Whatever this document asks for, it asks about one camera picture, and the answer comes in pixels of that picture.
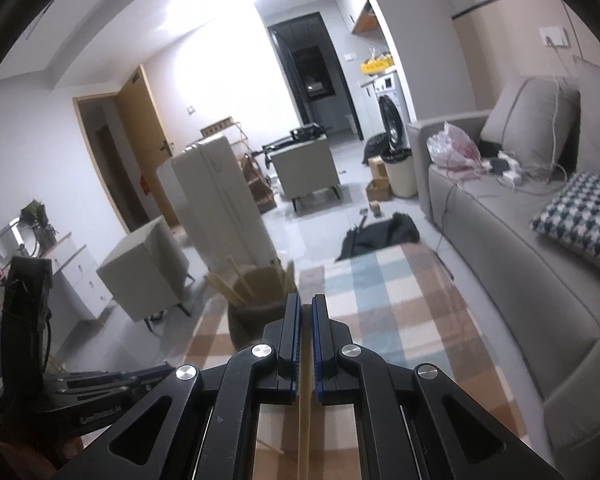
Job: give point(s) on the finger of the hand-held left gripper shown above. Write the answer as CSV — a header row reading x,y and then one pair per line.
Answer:
x,y
105,390
155,373

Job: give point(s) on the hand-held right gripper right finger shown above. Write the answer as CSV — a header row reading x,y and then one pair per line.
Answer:
x,y
319,345

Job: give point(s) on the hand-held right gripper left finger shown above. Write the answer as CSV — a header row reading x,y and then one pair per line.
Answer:
x,y
294,340

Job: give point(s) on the white utensil holder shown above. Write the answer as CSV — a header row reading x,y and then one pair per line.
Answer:
x,y
245,325

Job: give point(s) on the white dresser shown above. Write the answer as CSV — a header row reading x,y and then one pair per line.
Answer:
x,y
75,270

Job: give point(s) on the round metal-framed mirror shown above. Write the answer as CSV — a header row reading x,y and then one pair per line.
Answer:
x,y
2,245

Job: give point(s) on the plaid tablecloth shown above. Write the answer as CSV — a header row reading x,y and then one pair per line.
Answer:
x,y
380,320

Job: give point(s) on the green potted plant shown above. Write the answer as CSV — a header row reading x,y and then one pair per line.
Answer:
x,y
35,210

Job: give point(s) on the white cabinet with dark legs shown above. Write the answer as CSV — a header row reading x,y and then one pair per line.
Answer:
x,y
305,167
140,265

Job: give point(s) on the brown tape roll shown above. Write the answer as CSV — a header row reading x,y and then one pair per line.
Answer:
x,y
376,209

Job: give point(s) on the cardboard box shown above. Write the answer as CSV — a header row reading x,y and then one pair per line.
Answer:
x,y
377,167
377,191

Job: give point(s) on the white trash bin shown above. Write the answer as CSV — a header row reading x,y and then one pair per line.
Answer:
x,y
400,175

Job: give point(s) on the black trash bag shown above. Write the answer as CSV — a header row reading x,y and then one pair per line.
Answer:
x,y
375,147

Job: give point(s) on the wooden door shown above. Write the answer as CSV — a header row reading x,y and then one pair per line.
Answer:
x,y
142,130

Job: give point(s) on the grey sofa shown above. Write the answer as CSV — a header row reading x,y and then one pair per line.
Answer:
x,y
505,240

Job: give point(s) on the wooden rack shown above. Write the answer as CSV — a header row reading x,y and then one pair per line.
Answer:
x,y
220,126

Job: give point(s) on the translucent plastic bag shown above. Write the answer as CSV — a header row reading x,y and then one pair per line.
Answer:
x,y
452,145

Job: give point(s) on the white washing machine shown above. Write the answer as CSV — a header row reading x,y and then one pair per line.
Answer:
x,y
390,115

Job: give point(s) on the white power strip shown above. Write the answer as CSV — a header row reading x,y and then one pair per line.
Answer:
x,y
510,176

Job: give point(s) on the white charger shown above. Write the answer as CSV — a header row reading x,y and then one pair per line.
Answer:
x,y
508,160

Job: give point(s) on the yellow crate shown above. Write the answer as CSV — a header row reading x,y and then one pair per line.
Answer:
x,y
377,66

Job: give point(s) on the houndstooth pillow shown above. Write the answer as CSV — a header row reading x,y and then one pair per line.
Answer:
x,y
580,215

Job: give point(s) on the black door frame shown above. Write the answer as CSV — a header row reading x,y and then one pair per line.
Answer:
x,y
280,60

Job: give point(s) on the wooden wall shelf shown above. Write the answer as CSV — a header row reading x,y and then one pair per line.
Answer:
x,y
367,22

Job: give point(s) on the white wall outlet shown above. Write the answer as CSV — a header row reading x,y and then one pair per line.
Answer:
x,y
555,36

